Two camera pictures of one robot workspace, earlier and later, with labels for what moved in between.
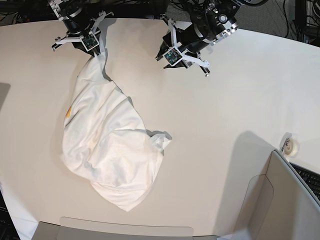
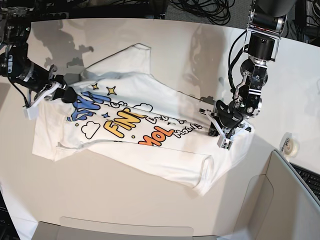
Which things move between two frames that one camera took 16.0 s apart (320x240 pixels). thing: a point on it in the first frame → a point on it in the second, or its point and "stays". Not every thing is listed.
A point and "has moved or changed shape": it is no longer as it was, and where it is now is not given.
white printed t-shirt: [104, 139] has moved or changed shape
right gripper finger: [164, 47] → [212, 130]
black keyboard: [312, 178] stays
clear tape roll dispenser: [289, 145] stays
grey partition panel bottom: [71, 228] stays
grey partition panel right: [279, 205] stays
